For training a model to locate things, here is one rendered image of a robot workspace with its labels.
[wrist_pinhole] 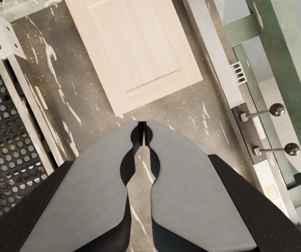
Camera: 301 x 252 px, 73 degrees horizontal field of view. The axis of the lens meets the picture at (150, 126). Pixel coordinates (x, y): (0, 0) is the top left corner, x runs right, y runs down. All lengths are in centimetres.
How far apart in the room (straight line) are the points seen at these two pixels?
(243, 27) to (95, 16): 51
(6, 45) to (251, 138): 79
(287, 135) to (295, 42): 226
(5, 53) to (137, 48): 38
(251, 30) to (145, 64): 41
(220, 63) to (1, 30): 65
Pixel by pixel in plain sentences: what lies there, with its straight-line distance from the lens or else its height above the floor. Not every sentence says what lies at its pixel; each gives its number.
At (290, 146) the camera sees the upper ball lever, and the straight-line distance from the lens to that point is 68.
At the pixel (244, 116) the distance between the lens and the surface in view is 70.
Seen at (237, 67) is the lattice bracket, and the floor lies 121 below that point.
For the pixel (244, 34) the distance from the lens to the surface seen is 86.
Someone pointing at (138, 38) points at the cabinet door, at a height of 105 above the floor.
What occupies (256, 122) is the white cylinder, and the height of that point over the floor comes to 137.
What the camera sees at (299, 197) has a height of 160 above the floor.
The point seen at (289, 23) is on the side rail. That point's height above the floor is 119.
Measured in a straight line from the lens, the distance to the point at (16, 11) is 81.
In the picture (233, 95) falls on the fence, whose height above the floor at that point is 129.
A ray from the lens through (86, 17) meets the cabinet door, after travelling 75.
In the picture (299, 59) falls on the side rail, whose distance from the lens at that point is 83.
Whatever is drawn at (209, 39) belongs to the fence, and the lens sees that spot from 72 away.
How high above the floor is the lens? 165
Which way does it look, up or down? 35 degrees down
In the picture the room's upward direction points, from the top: 156 degrees clockwise
